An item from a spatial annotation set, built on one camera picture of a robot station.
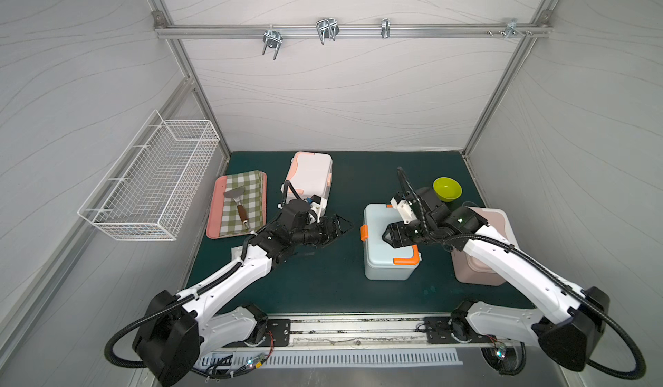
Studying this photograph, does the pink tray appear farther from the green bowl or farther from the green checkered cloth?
the green bowl

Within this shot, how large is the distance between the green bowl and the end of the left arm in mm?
505

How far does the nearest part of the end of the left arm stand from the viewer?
1.91 feet

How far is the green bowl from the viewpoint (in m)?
1.03
